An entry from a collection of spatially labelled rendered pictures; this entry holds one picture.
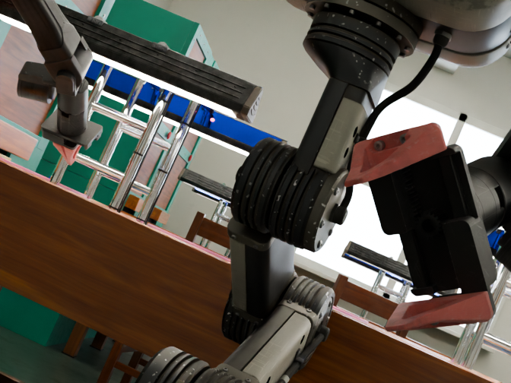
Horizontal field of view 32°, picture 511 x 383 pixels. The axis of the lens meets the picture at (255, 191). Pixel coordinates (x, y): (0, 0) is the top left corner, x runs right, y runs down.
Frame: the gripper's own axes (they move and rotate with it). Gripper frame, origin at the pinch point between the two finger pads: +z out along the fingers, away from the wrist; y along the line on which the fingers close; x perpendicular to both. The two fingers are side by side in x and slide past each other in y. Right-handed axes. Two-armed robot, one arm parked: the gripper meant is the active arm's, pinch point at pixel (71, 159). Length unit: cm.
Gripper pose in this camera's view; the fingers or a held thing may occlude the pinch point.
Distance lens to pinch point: 184.9
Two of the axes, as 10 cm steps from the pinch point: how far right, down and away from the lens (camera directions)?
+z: -1.6, 7.0, 7.0
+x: -3.8, 6.1, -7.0
